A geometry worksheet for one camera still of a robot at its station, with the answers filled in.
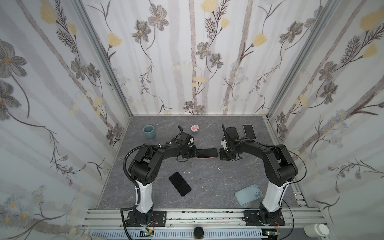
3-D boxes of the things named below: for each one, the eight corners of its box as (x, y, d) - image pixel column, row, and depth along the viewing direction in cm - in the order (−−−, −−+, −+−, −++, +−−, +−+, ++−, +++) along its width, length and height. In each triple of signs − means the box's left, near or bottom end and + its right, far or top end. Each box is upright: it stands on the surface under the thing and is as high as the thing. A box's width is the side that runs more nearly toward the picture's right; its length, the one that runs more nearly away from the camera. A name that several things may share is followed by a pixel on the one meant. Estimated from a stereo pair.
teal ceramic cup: (144, 138, 109) (142, 132, 103) (146, 130, 113) (144, 124, 108) (154, 138, 109) (152, 132, 103) (156, 130, 113) (154, 124, 108)
